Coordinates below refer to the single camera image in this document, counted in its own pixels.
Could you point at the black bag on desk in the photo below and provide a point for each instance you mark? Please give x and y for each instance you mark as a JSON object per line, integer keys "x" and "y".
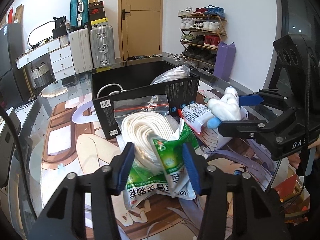
{"x": 60, "y": 27}

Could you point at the wooden door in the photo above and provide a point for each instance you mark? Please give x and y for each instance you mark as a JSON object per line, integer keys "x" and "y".
{"x": 140, "y": 24}

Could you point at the teal suitcase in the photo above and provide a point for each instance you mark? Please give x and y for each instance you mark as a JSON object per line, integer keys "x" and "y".
{"x": 79, "y": 14}

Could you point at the green medicine packet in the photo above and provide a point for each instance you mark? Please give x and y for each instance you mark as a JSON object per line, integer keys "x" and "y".
{"x": 158, "y": 167}

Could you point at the black cardboard box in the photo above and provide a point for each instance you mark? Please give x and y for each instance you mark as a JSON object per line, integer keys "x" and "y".
{"x": 133, "y": 79}

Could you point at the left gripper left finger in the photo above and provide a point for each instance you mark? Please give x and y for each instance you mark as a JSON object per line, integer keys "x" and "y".
{"x": 63, "y": 217}

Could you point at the white drawer desk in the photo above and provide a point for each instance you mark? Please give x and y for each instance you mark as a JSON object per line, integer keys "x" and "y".
{"x": 59, "y": 52}

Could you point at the stack of shoe boxes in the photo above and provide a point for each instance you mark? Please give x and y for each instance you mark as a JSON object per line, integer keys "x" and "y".
{"x": 97, "y": 15}

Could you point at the white suitcase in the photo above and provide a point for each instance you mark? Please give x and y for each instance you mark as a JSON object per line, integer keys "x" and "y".
{"x": 81, "y": 50}

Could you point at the anime print desk mat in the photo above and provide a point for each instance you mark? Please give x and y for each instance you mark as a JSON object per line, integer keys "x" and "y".
{"x": 160, "y": 216}

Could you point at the black refrigerator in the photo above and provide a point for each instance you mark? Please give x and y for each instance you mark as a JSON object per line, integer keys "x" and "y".
{"x": 14, "y": 89}

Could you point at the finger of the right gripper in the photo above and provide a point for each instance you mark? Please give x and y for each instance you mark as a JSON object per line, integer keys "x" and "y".
{"x": 260, "y": 98}
{"x": 250, "y": 129}

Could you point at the purple bag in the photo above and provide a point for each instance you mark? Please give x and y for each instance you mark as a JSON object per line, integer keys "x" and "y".
{"x": 224, "y": 60}

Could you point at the silver suitcase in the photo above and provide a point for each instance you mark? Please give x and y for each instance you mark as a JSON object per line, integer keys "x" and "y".
{"x": 102, "y": 46}

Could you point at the woven laundry basket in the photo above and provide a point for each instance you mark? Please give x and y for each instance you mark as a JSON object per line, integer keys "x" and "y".
{"x": 41, "y": 75}

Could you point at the white red tissue packet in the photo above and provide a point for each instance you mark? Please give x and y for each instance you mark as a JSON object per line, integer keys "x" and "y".
{"x": 196, "y": 115}

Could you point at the wooden shoe rack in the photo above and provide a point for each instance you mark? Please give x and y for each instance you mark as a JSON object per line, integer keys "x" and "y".
{"x": 201, "y": 36}

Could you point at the white plush toy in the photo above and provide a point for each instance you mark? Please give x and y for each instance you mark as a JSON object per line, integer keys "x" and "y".
{"x": 225, "y": 109}

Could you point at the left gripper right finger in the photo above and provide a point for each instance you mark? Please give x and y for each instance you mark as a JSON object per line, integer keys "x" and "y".
{"x": 254, "y": 215}

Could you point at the oval mirror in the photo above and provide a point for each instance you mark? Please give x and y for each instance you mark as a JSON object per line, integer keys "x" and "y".
{"x": 41, "y": 33}

